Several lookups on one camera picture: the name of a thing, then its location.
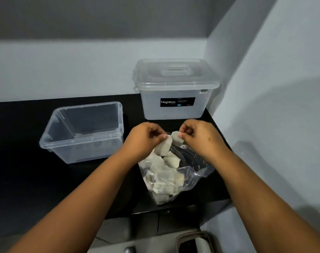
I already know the large translucent storage container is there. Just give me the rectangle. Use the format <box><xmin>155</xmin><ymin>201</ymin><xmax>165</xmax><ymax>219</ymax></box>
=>
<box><xmin>140</xmin><ymin>85</ymin><xmax>212</xmax><ymax>121</ymax></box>

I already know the person's left forearm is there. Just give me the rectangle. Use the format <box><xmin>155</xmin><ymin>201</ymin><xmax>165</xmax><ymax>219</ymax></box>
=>
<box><xmin>7</xmin><ymin>153</ymin><xmax>150</xmax><ymax>253</ymax></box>

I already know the person's left hand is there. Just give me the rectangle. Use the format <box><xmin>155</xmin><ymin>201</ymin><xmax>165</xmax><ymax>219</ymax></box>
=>
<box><xmin>123</xmin><ymin>122</ymin><xmax>168</xmax><ymax>162</ymax></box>

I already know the clear plastic bag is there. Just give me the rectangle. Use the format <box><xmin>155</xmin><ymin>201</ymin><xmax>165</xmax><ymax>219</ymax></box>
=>
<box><xmin>138</xmin><ymin>133</ymin><xmax>216</xmax><ymax>206</ymax></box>

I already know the small clear bin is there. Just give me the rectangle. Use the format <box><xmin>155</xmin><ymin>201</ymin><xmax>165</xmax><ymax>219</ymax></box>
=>
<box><xmin>39</xmin><ymin>101</ymin><xmax>125</xmax><ymax>164</ymax></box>

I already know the person's right forearm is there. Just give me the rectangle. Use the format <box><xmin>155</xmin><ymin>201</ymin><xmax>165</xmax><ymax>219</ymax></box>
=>
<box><xmin>210</xmin><ymin>150</ymin><xmax>320</xmax><ymax>253</ymax></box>

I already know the person's right hand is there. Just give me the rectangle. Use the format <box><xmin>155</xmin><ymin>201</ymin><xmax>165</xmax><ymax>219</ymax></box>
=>
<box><xmin>179</xmin><ymin>119</ymin><xmax>229</xmax><ymax>162</ymax></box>

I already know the translucent lid with handle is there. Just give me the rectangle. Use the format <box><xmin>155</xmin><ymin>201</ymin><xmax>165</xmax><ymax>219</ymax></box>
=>
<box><xmin>132</xmin><ymin>58</ymin><xmax>221</xmax><ymax>93</ymax></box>

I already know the white rounded object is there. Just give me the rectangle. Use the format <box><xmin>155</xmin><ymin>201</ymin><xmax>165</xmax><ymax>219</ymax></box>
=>
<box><xmin>194</xmin><ymin>236</ymin><xmax>211</xmax><ymax>253</ymax></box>

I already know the dark cabinet front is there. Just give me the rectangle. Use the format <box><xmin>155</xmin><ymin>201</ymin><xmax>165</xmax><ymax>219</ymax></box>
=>
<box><xmin>131</xmin><ymin>200</ymin><xmax>232</xmax><ymax>235</ymax></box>

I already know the brown rimmed bin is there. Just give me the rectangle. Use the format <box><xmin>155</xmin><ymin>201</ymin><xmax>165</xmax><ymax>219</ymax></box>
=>
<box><xmin>175</xmin><ymin>231</ymin><xmax>216</xmax><ymax>253</ymax></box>

